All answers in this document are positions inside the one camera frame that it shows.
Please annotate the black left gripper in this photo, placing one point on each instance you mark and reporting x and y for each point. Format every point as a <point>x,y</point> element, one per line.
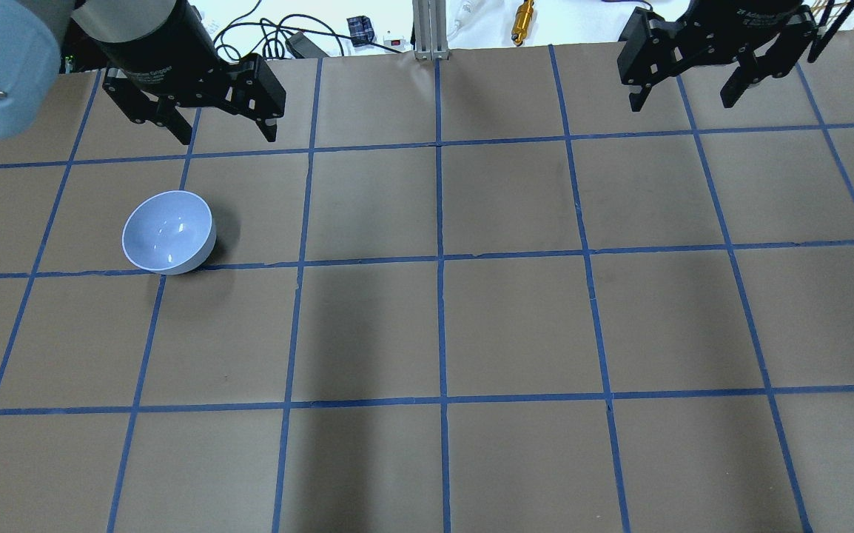
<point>155,46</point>

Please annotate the aluminium frame post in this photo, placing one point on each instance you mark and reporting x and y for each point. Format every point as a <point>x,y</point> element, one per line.
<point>430,30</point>

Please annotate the brass cylinder fitting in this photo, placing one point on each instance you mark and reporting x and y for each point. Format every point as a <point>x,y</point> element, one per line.
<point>522,22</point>

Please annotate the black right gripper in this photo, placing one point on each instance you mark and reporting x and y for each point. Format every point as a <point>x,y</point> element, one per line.
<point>739,29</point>

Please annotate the small blue black box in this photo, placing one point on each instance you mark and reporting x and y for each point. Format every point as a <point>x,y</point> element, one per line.
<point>361,31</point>

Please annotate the black power adapter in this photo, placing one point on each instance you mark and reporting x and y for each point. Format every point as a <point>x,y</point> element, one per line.
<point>300,46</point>

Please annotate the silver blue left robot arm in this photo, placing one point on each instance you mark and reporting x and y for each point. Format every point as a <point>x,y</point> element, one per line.
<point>31,35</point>

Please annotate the light blue bowl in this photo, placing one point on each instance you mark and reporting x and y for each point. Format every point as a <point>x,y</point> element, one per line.
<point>170,233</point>

